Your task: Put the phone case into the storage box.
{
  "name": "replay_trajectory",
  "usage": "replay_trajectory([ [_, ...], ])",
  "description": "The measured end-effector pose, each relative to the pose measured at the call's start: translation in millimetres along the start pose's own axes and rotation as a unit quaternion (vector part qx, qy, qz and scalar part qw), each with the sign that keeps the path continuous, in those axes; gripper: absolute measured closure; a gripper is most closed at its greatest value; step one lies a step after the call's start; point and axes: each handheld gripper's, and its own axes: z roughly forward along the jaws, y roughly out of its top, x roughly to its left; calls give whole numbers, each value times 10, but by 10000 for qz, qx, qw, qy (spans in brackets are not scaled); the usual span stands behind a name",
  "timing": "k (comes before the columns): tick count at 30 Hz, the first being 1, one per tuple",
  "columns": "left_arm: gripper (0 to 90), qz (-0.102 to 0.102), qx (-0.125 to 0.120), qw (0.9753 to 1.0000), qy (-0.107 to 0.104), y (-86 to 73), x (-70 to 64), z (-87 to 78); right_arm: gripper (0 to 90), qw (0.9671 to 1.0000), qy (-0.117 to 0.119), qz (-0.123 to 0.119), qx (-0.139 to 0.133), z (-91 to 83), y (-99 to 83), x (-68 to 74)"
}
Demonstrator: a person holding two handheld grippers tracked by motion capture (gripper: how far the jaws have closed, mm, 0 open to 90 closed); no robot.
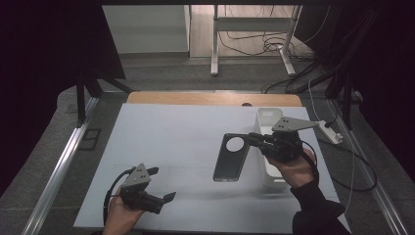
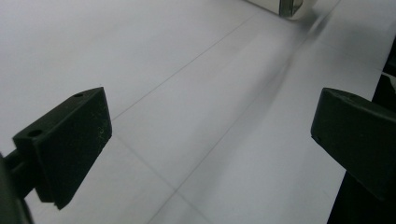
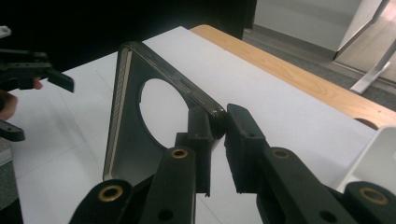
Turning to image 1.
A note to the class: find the phone case with round hole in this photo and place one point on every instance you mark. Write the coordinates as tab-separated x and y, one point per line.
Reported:
228	163

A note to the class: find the white power strip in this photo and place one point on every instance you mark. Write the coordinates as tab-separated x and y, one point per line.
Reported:
331	133

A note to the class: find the black stand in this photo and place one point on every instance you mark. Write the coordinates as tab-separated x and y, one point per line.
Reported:
80	104
347	104

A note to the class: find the black curtain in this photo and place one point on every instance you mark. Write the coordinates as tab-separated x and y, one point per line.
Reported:
385	65
39	65

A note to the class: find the white plastic bin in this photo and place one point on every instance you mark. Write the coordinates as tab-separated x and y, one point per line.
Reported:
272	178

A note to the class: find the white cabinet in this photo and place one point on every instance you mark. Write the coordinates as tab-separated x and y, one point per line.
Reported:
147	29

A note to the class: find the aluminium rail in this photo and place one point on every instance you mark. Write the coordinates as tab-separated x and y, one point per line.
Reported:
381	196
62	163

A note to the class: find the dark floor socket cover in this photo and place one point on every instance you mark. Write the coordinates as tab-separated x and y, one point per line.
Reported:
89	139

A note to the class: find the person's left hand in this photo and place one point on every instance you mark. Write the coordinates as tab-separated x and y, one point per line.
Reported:
120	218

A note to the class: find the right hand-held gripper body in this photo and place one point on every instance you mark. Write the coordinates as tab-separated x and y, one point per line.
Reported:
284	143

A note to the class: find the pale grey table mat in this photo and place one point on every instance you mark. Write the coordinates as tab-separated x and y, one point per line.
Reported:
163	137

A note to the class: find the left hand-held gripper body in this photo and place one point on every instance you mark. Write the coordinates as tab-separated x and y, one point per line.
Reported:
138	192

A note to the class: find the person's right hand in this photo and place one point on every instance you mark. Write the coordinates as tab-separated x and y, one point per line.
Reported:
293	173

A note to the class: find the white desk frame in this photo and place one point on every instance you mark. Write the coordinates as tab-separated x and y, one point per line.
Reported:
251	24

